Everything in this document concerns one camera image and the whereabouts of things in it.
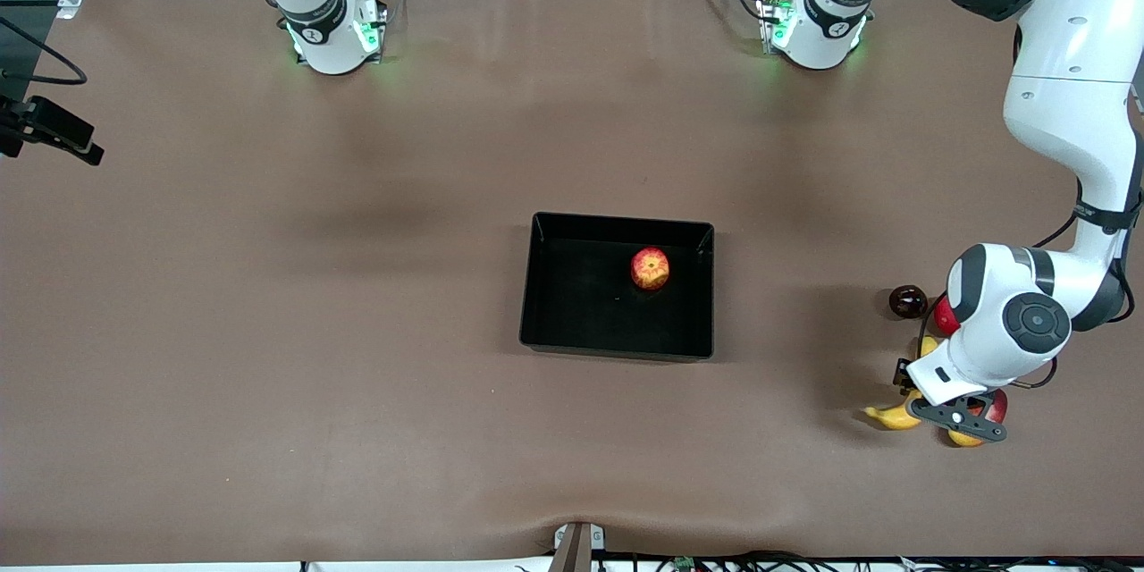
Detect red yellow apple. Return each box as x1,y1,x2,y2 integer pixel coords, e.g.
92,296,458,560
630,247,671,291

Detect dark purple plum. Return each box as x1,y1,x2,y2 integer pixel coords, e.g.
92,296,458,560
888,284,930,320

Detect red yellow mango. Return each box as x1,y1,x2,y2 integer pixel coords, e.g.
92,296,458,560
947,389,1009,449

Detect black plastic box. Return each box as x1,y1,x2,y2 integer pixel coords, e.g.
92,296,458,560
518,212,716,363

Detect metal camera post bracket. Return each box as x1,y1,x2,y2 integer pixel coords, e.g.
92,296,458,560
552,522,607,572

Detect yellow banana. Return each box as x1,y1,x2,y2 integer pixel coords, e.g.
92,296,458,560
863,335,939,432

